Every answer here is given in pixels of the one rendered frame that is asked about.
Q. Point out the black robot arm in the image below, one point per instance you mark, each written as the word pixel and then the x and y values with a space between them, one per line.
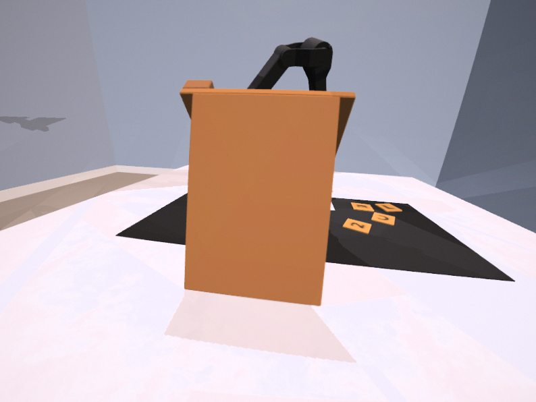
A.
pixel 314 55

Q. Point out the orange rectangular board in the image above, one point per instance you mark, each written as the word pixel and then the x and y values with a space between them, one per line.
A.
pixel 260 183

